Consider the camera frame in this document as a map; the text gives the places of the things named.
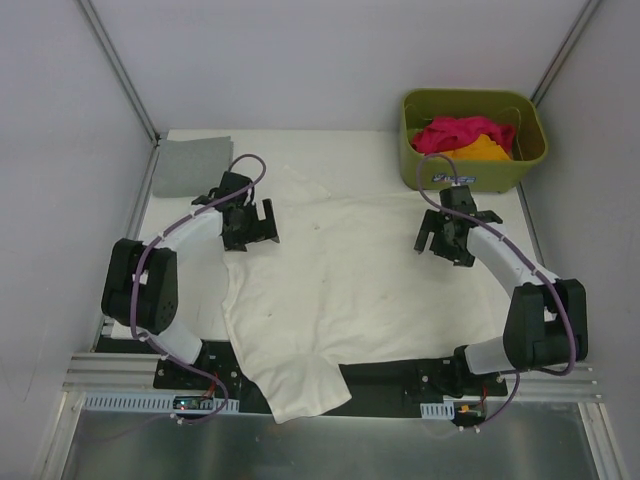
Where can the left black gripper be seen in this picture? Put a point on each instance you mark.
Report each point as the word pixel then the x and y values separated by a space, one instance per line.
pixel 255 229

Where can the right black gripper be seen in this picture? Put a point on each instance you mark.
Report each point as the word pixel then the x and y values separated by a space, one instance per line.
pixel 445 238

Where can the cream white t shirt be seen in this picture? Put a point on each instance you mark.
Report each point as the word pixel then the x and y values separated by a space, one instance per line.
pixel 344 285

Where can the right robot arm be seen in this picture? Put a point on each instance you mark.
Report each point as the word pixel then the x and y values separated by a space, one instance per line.
pixel 546 327

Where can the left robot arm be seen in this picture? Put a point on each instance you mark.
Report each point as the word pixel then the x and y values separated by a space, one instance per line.
pixel 141 289

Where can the folded grey t shirt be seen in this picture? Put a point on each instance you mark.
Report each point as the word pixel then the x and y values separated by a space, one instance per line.
pixel 192 167

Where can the orange t shirt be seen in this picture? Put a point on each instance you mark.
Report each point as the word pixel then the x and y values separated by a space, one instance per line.
pixel 482 149

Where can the magenta pink t shirt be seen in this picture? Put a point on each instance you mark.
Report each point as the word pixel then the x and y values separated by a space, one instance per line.
pixel 449 133

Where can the olive green plastic bin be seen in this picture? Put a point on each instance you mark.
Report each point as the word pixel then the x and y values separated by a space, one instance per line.
pixel 419 107

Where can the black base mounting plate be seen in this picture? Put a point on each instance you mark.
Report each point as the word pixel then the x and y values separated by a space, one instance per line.
pixel 385 390

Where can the right white cable duct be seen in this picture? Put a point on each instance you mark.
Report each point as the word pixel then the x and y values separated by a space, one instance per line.
pixel 449 410

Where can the white cable duct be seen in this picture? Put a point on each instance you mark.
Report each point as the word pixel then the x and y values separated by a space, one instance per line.
pixel 449 410
pixel 158 403

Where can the left white cable duct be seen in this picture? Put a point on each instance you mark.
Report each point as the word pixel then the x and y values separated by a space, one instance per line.
pixel 158 403

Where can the aluminium frame rail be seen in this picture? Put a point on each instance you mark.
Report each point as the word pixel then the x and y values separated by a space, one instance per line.
pixel 133 372

